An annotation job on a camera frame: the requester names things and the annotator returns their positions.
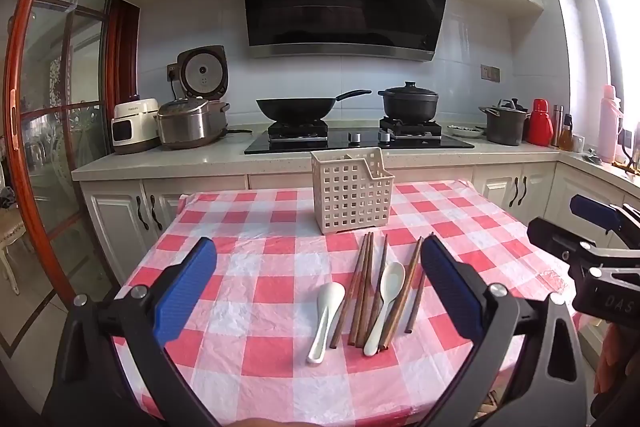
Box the amber oil bottle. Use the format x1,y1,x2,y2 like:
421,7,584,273
559,113,576,152

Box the pink bottle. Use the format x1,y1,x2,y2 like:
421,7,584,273
598,84,623,164

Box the beige plastic utensil basket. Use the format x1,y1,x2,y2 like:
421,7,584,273
310,147,396,235

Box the white ceramic spoon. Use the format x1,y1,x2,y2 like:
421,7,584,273
363,262,407,356
306,282,347,365

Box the white ornate chair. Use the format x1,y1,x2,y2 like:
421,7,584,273
0,207,31,298

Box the stainless steel bottle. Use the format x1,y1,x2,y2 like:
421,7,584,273
551,104,565,148

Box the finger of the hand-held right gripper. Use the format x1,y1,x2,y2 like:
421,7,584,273
569,194,640,237
527,217,640,270

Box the red thermos jug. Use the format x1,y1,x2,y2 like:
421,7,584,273
527,98,555,146

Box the black wok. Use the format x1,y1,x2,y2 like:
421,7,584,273
256,89,373,124

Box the person's right hand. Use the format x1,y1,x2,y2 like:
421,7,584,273
593,323,640,414

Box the brown rice cooker open lid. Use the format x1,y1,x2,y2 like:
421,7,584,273
176,46,232,135

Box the red white checked tablecloth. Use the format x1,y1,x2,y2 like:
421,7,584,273
112,179,586,427

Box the bright window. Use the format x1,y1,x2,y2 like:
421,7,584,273
580,0,640,128

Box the black glass gas hob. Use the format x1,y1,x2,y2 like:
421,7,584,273
244,119,475,155

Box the white countertop appliance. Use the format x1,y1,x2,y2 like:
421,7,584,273
111,97,161,155

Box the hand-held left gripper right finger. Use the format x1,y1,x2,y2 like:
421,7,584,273
420,234,593,427

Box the grey lidded stockpot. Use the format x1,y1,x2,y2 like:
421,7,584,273
478,98,531,146

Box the black lidded cooking pot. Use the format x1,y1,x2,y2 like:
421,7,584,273
377,81,440,124

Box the wooden framed glass door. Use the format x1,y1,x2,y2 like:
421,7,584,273
0,0,142,358

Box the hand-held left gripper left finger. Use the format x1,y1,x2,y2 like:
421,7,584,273
42,237,221,427

